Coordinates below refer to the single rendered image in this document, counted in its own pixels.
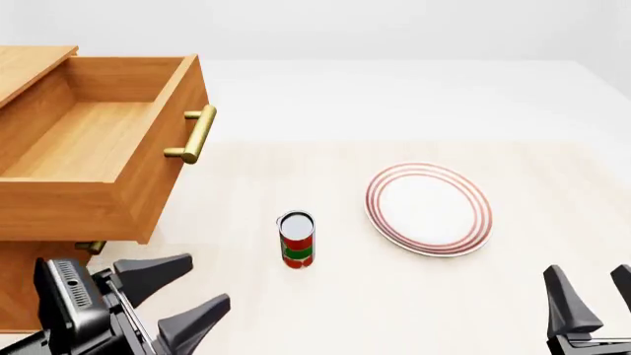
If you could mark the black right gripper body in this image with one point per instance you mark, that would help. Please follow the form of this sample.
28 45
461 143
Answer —
591 345

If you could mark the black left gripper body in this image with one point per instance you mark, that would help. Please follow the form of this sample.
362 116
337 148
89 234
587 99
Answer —
133 329

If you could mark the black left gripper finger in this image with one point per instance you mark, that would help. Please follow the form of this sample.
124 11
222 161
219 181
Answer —
150 273
192 321

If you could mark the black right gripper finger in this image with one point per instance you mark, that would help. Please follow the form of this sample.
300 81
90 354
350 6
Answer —
623 284
569 307

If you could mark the open wooden drawer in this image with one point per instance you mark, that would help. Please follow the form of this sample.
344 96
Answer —
93 140

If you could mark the wooden cabinet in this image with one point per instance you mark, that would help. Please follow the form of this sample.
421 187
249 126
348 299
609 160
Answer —
20 70

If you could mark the red and green tin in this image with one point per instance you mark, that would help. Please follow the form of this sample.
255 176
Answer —
297 244

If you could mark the white plate with red rings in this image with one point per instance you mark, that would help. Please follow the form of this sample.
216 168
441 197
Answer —
429 211

